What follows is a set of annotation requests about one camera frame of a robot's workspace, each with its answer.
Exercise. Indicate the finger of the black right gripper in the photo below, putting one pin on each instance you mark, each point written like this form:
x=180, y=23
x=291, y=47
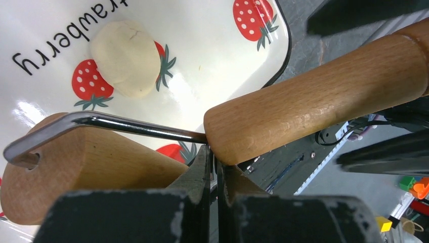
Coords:
x=403, y=155
x=336, y=16

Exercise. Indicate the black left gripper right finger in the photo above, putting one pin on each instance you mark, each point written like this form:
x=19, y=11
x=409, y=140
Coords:
x=248, y=213

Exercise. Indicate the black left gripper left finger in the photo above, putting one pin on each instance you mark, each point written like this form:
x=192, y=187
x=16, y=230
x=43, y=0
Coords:
x=178, y=213

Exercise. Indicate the wooden dough roller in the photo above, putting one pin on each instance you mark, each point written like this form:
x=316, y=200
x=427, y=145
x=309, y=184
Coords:
x=86, y=150

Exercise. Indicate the white dough ball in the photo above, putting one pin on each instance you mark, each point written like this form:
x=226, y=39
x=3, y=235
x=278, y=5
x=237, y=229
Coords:
x=127, y=58

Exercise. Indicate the strawberry print enamel tray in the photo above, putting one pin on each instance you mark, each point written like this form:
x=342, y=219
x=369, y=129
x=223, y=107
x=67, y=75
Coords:
x=209, y=53

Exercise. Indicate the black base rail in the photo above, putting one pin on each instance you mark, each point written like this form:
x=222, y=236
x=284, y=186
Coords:
x=289, y=168

